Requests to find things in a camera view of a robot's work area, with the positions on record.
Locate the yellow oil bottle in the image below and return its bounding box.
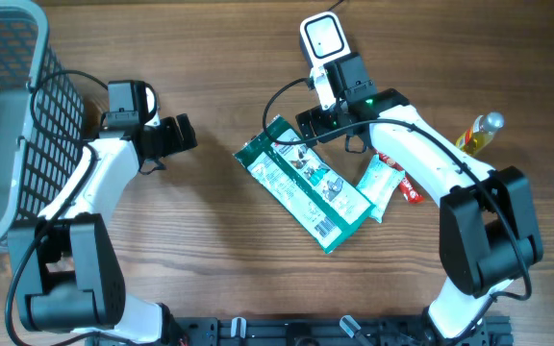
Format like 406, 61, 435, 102
455, 111, 505, 156

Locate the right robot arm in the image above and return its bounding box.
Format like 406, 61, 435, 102
296, 53, 543, 344

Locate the light green plastic sachet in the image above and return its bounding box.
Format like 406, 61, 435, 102
356, 155, 405, 223

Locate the white barcode scanner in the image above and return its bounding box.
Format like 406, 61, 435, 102
299, 12, 351, 69

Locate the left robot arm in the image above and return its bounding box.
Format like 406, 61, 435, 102
4, 80, 197, 345

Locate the grey plastic mesh basket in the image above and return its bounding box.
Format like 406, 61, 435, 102
0, 1, 85, 253

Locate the red Nescafe coffee stick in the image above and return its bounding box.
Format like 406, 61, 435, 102
377, 151, 424, 204

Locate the green 3M gloves package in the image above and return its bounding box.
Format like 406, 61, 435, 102
234, 116, 373, 254

